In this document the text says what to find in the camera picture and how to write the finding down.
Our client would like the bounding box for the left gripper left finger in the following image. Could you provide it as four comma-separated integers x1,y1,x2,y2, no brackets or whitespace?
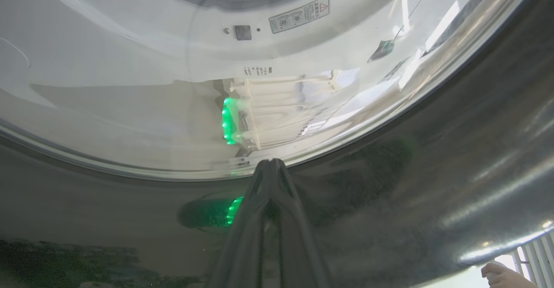
208,159,273,288

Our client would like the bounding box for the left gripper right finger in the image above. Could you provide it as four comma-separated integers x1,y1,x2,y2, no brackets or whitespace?
272,159,334,288

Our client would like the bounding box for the black round glass washer door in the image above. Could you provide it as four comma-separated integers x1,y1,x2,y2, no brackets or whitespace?
0,0,554,288

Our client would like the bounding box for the white front-load washing machine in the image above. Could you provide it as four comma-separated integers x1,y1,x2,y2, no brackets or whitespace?
0,0,541,176

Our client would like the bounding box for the bare person hand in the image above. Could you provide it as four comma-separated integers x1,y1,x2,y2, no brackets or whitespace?
481,262,538,288

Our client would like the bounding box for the small black text sticker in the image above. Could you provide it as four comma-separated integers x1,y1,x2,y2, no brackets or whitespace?
242,66,275,78

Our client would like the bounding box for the grey warning sticker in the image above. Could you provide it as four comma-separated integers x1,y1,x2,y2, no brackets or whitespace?
268,0,330,34

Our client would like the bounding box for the round white filter cover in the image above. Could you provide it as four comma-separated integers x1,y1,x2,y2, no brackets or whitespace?
0,37,32,71

